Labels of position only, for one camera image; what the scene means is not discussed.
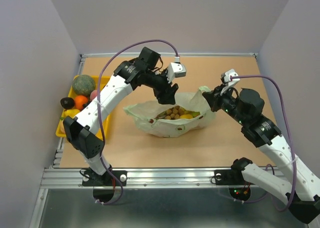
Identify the green avocado print plastic bag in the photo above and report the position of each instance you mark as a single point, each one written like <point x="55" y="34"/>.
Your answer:
<point x="190" y="112"/>

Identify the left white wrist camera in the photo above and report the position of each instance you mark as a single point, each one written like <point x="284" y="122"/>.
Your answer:
<point x="175" y="70"/>

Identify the aluminium mounting rail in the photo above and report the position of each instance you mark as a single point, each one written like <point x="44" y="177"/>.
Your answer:
<point x="136" y="178"/>

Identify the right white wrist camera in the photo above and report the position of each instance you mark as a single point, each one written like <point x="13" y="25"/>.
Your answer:
<point x="229" y="80"/>

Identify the green fake melon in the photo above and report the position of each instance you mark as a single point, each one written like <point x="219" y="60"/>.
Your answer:
<point x="83" y="85"/>

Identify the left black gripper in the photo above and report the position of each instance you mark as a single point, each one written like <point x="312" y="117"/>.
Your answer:
<point x="163" y="97"/>

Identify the fake orange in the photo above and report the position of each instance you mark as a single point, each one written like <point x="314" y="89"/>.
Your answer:
<point x="80" y="101"/>

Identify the dark fake avocado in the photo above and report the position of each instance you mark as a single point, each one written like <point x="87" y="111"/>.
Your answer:
<point x="67" y="103"/>

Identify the pink fake peach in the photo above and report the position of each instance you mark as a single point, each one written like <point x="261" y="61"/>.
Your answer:
<point x="93" y="95"/>

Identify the brown fake longan bunch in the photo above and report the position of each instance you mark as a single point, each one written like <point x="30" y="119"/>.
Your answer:
<point x="172" y="113"/>

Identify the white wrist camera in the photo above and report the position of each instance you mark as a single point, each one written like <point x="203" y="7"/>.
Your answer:
<point x="229" y="80"/>
<point x="175" y="70"/>

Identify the yellow fake bell pepper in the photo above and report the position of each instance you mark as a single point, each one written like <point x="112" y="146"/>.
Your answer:
<point x="189" y="116"/>

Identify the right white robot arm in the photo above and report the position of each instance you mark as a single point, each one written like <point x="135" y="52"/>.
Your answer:
<point x="301" y="189"/>

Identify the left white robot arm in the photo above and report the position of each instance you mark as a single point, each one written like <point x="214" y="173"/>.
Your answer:
<point x="128" y="76"/>

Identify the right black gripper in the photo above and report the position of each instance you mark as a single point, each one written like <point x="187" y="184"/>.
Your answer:
<point x="212" y="96"/>

